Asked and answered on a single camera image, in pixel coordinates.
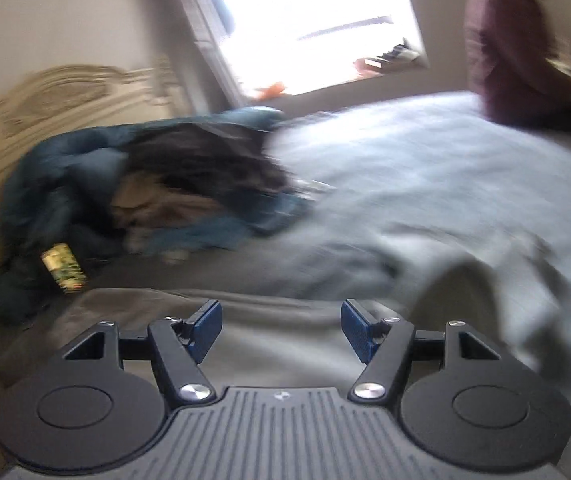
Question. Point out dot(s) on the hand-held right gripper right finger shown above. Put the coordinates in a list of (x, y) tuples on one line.
[(358, 332)]

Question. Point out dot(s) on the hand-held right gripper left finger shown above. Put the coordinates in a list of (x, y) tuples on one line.
[(205, 332)]

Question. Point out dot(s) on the grey hoodie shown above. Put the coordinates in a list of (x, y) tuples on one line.
[(275, 330)]

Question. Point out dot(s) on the blue jeans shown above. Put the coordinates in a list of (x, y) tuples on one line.
[(265, 215)]

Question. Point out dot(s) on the beige garment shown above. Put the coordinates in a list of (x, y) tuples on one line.
[(165, 205)]

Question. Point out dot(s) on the small yellow green object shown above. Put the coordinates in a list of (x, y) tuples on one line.
[(64, 267)]

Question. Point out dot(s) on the dark jacket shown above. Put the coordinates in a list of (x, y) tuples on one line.
[(205, 160)]

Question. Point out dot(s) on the grey bed blanket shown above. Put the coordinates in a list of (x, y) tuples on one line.
[(440, 170)]

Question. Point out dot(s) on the dark blue pillow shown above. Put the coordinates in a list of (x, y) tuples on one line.
[(55, 175)]

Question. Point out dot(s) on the orange item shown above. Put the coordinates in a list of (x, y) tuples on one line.
[(270, 91)]

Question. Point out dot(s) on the cream carved headboard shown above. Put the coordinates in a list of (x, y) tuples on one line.
[(65, 100)]

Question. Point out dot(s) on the dark cloth bundle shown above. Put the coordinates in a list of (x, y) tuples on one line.
[(390, 57)]

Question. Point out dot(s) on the grey curtain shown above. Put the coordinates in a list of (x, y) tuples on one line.
[(205, 45)]

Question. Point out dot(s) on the window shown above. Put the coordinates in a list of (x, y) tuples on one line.
[(305, 10)]

